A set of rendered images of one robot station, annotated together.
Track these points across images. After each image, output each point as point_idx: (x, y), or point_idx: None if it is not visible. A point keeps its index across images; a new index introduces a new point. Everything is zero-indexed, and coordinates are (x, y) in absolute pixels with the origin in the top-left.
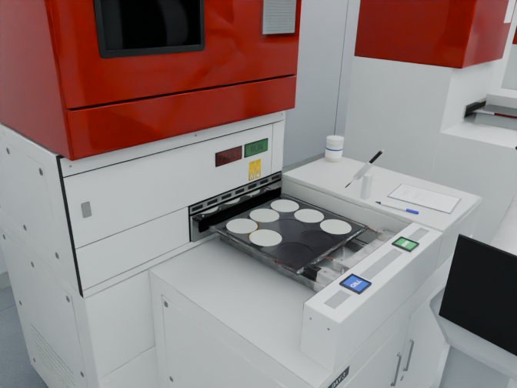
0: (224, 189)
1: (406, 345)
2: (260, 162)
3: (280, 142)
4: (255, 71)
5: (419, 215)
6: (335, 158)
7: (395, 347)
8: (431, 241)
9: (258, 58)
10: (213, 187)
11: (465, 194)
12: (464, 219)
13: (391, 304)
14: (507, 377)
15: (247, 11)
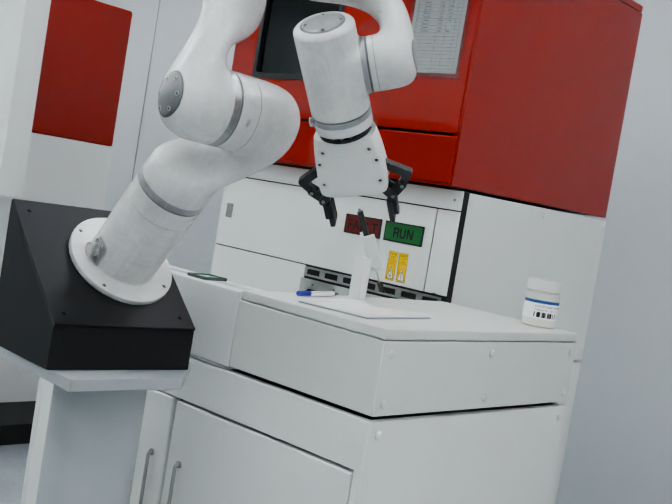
0: (349, 270)
1: (171, 464)
2: (407, 260)
3: (447, 246)
4: (388, 116)
5: (292, 295)
6: (523, 314)
7: (147, 424)
8: (214, 284)
9: (394, 99)
10: (336, 258)
11: (394, 326)
12: (309, 324)
13: None
14: (48, 431)
15: None
